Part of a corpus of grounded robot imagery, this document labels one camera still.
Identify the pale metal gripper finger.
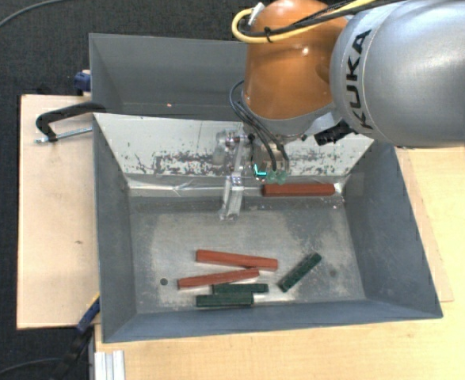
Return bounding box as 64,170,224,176
218,175,244,222
215,129,241,168

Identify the grey metal bin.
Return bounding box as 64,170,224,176
88,32,444,344

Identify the red-brown flat block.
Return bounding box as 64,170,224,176
261,182,337,199
195,249,280,272
176,267,261,291

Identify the dark green flat block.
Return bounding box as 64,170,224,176
195,293,255,309
212,283,270,296
276,252,323,294

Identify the pale wood board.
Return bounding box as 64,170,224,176
17,94,455,331

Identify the black cylinder on white bracket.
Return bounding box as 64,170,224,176
312,120,356,146

